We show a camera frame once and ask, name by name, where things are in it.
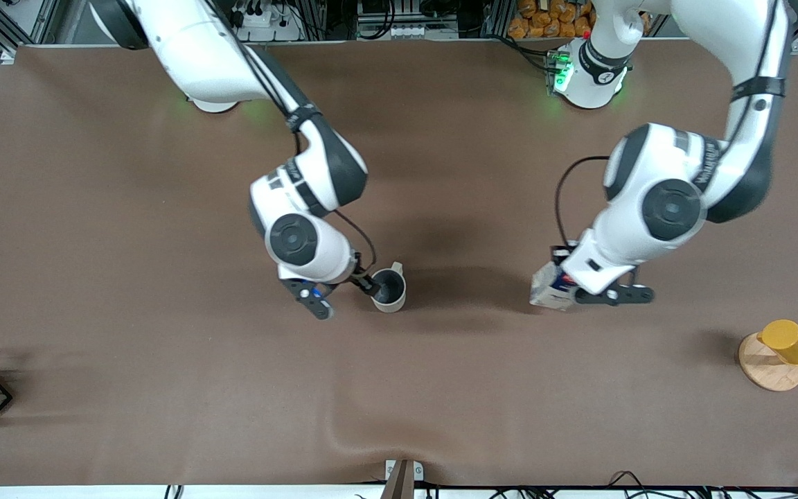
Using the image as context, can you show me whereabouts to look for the beige ceramic mug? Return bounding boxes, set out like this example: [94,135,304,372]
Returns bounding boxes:
[370,261,408,313]

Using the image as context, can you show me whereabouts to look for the blue white milk carton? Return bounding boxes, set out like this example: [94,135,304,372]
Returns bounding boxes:
[529,262,580,310]

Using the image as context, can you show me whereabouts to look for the yellow plastic cup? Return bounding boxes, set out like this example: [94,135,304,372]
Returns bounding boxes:
[757,319,798,366]

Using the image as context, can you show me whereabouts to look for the brown table cover cloth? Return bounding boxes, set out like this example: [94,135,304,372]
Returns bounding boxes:
[0,38,798,488]

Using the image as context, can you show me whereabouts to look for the wooden mug stand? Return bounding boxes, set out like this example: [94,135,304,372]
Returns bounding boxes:
[738,331,798,392]

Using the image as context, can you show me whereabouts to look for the orange snack bag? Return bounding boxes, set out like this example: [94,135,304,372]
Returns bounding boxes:
[508,0,597,40]

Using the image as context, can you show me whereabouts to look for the small white socket strip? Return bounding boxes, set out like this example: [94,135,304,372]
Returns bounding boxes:
[387,24,443,40]

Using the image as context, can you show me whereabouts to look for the white power strip with plugs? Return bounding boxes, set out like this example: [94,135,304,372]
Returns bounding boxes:
[231,0,304,42]

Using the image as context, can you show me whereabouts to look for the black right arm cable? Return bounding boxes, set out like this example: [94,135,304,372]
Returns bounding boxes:
[205,0,378,277]

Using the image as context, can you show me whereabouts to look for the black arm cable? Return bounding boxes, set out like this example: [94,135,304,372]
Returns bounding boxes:
[205,0,378,277]
[554,0,788,252]

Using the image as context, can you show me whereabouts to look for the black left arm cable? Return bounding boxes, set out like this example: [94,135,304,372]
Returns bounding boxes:
[554,0,788,252]

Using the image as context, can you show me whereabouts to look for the metal table clamp bracket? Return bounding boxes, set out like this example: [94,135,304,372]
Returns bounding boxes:
[380,459,425,499]

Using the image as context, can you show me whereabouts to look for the black cable bundle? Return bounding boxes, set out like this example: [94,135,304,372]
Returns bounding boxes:
[354,471,798,499]

